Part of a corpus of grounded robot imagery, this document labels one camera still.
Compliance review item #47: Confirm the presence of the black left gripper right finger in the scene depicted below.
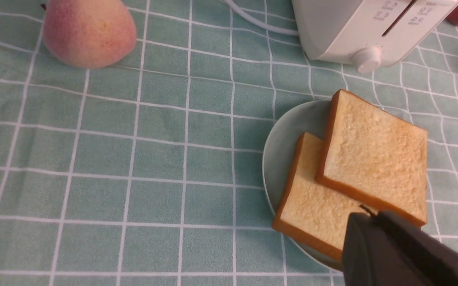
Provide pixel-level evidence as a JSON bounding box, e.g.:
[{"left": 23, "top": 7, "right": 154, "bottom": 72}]
[{"left": 377, "top": 211, "right": 458, "bottom": 286}]

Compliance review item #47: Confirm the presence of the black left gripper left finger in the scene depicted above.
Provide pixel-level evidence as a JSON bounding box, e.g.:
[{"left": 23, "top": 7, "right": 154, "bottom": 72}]
[{"left": 342, "top": 213, "right": 433, "bottom": 286}]

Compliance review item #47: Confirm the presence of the toast slice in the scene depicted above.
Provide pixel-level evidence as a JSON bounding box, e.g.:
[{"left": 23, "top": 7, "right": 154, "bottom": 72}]
[
  {"left": 316, "top": 89, "right": 428, "bottom": 227},
  {"left": 272, "top": 132, "right": 364, "bottom": 262}
]

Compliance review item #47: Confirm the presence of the white two-slot toaster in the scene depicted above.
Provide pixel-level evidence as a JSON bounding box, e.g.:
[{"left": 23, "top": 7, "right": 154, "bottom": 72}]
[{"left": 291, "top": 0, "right": 458, "bottom": 73}]

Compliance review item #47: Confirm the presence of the light green round plate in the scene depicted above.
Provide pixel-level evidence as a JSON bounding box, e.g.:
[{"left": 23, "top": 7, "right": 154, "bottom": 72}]
[{"left": 262, "top": 100, "right": 342, "bottom": 271}]

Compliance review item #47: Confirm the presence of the green checkered tablecloth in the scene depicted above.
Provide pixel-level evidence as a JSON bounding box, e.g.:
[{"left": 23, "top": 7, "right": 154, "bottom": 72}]
[{"left": 0, "top": 0, "right": 458, "bottom": 286}]

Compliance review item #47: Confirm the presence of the pink peach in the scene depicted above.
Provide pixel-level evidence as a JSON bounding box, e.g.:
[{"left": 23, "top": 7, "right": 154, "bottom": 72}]
[{"left": 42, "top": 0, "right": 137, "bottom": 69}]

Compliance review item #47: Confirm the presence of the white power cable with plug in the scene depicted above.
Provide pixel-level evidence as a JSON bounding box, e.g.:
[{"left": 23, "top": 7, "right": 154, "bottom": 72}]
[{"left": 223, "top": 0, "right": 299, "bottom": 37}]

